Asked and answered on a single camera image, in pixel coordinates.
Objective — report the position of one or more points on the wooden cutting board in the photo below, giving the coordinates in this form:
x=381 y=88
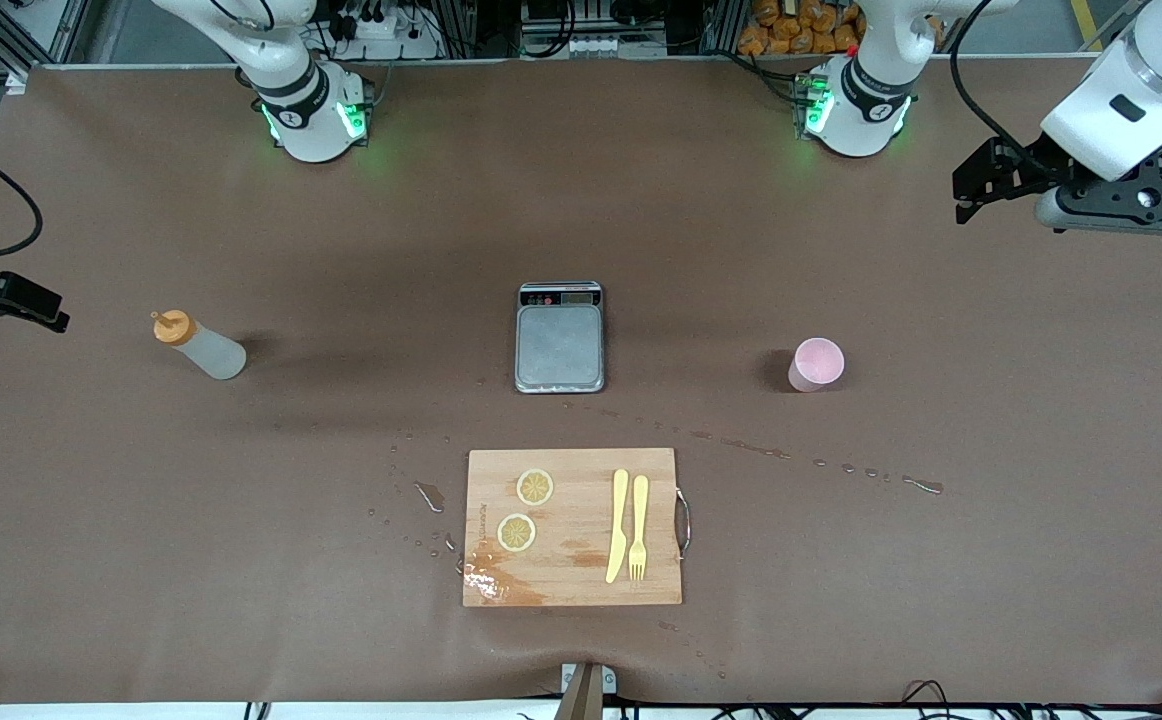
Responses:
x=581 y=520

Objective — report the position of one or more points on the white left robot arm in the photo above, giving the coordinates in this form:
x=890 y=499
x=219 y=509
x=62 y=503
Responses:
x=866 y=110

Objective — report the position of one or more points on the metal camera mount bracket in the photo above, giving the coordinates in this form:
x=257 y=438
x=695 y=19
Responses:
x=586 y=695

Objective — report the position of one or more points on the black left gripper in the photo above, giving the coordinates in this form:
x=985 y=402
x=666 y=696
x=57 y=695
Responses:
x=1038 y=163

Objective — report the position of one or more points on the silver digital kitchen scale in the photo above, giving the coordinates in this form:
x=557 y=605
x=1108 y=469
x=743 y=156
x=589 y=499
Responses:
x=559 y=345

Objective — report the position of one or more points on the translucent squeeze bottle orange cap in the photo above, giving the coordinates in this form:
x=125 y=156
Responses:
x=211 y=355

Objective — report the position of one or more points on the brown table cover mat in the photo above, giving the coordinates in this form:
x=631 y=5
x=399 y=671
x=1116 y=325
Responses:
x=241 y=550

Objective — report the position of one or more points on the yellow lemon slice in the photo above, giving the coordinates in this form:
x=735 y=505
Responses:
x=516 y=532
x=535 y=487

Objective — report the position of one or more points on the elongated water puddle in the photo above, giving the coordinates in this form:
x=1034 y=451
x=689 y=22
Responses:
x=926 y=486
x=430 y=497

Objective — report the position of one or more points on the white connector row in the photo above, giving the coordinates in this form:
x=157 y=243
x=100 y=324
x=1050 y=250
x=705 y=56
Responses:
x=591 y=46

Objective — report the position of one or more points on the yellow plastic fork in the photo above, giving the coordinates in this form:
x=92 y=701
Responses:
x=639 y=510

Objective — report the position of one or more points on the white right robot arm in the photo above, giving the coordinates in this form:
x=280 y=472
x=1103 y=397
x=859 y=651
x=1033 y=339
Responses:
x=306 y=120

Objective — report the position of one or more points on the yellow plastic knife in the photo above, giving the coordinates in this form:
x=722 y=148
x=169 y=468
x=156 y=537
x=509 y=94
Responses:
x=618 y=530

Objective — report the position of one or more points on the pink plastic cup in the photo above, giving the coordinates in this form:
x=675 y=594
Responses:
x=816 y=365

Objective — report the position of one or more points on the white power strip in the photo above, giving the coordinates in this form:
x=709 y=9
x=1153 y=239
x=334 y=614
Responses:
x=381 y=28

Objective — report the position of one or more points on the pile of orange items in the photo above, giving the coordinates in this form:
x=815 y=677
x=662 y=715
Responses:
x=801 y=30

